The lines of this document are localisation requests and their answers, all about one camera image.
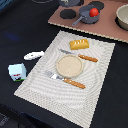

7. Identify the grey toy frying pan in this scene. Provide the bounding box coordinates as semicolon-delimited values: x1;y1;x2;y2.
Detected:
73;5;100;26

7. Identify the red toy tomato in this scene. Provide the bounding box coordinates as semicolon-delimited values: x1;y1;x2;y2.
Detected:
90;8;99;17

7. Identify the grey toy pot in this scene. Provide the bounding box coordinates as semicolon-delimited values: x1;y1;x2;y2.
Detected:
58;0;80;7

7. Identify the round wooden plate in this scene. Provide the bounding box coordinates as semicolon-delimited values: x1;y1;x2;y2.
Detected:
56;54;83;78

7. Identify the toy bread loaf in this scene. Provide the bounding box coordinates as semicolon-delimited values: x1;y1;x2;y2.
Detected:
70;39;89;50

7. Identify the beige woven placemat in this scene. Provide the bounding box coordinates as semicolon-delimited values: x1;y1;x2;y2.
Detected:
14;31;115;128

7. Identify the light blue milk carton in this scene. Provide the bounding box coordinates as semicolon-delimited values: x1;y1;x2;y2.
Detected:
8;63;27;81

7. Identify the black burner disc front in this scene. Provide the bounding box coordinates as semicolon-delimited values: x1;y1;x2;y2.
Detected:
60;9;76;19

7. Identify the black burner disc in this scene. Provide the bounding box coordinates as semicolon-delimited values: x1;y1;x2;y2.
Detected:
60;9;76;19
88;1;104;10

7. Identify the pink toy stove top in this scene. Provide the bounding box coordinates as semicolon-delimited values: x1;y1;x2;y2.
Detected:
48;0;128;43

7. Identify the black burner disc back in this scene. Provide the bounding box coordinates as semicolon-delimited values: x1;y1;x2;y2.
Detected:
88;1;104;10

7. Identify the cream bowl on stove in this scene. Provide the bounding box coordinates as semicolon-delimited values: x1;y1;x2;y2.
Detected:
116;4;128;30

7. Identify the wooden handled toy fork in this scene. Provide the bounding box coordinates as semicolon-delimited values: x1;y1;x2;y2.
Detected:
44;71;85;89

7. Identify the wooden handled toy knife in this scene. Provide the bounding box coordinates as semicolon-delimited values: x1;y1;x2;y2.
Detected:
59;49;98;62

